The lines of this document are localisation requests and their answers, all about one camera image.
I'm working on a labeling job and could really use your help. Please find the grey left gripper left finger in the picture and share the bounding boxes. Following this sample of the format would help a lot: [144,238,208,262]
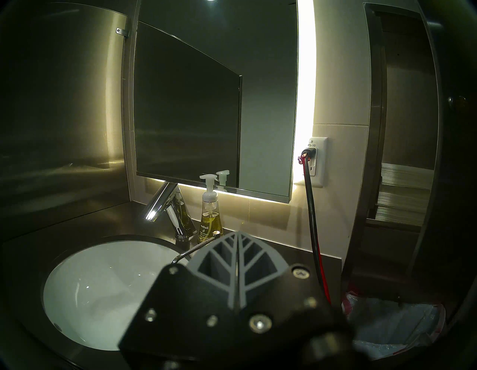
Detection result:
[118,231,237,359]

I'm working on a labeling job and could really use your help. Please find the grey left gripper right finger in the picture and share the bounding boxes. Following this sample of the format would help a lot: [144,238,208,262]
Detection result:
[236,231,349,342]

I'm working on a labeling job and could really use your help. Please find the stainless towel dispenser door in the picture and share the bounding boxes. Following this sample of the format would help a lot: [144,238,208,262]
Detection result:
[408,0,477,330]

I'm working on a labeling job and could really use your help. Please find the stacked white towel refill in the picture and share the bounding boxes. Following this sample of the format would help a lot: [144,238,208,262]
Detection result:
[374,163,435,227]

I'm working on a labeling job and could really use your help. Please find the pump soap bottle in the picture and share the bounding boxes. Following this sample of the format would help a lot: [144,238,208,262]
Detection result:
[197,173,225,245]

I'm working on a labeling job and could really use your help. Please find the white round sink basin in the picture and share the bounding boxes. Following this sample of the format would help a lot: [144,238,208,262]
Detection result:
[41,238,191,352]

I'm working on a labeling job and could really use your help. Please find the chrome sink faucet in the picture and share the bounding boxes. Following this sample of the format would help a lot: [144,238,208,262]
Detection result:
[144,181,198,241]

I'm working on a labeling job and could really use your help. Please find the dark vanity counter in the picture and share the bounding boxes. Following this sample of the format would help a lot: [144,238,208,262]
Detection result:
[0,201,344,370]

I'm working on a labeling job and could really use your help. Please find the chrome lever handle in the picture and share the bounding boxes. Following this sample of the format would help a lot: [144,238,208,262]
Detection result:
[171,231,221,266]

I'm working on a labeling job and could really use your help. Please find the red cable with black plug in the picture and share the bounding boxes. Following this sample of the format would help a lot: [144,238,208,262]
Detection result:
[297,148,333,305]

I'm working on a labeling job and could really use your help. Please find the white wall outlet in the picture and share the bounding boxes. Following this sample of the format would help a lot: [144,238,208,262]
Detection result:
[297,137,329,188]

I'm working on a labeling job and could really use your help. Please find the framed wall mirror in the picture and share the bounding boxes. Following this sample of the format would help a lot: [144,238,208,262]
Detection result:
[122,0,299,204]

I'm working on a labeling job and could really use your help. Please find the stainless steel wall panel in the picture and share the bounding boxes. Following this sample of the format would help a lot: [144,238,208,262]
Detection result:
[341,2,445,299]

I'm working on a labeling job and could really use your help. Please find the vertical wall light strip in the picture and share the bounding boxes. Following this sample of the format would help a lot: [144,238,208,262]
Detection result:
[294,0,318,186]

